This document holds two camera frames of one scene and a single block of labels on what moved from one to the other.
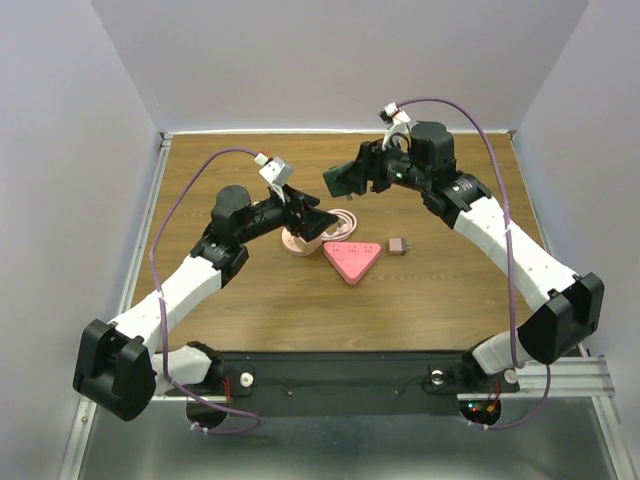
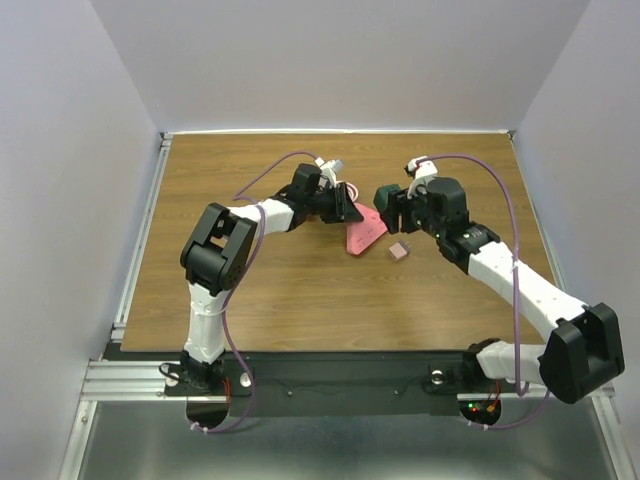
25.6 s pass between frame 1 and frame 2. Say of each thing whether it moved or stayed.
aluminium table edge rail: stayed
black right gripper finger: moved
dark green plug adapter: moved
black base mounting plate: stayed
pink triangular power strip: moved
